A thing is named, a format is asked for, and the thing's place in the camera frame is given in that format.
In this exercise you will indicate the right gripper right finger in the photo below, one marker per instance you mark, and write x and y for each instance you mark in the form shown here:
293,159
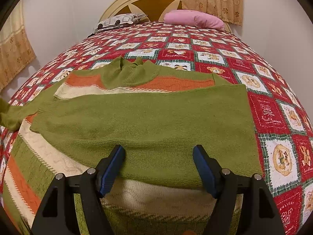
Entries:
259,213

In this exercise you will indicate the green orange striped knit sweater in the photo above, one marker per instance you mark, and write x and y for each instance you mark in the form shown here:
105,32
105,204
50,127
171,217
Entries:
157,114

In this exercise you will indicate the red patchwork teddy bedspread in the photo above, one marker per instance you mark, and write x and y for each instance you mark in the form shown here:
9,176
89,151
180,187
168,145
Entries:
282,126

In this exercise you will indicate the pink pillow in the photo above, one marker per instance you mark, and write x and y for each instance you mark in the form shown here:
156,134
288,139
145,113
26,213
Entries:
194,19

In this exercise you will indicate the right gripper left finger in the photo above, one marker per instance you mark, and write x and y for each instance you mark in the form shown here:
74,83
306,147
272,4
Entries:
56,213

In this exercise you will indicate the left beige window curtain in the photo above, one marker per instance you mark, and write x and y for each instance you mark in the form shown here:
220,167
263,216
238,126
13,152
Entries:
16,50

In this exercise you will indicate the cream wooden headboard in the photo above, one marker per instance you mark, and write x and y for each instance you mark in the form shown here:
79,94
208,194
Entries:
154,9

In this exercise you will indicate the grey white patterned pillow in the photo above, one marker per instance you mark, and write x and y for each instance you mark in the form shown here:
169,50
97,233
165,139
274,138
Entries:
119,21

